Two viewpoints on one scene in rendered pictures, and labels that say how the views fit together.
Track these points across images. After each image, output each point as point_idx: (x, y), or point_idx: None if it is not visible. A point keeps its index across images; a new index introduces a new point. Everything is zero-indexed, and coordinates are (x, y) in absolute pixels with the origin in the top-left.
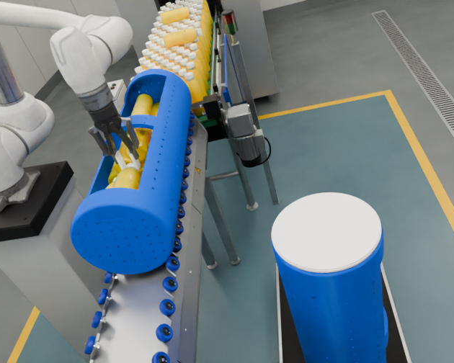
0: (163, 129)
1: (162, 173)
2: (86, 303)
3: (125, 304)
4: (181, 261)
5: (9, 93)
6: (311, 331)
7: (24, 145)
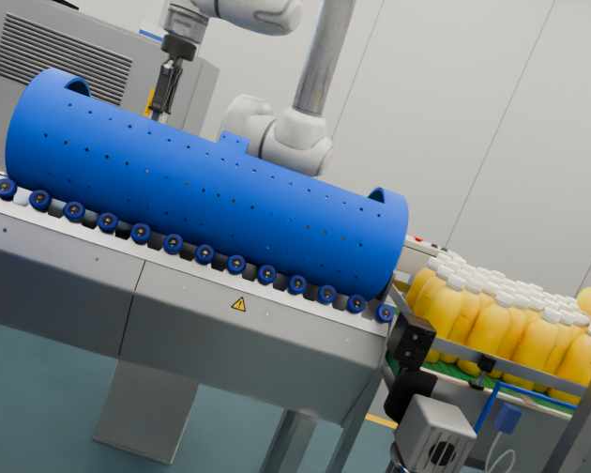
0: (215, 155)
1: (106, 127)
2: None
3: None
4: (15, 210)
5: (297, 96)
6: None
7: (259, 143)
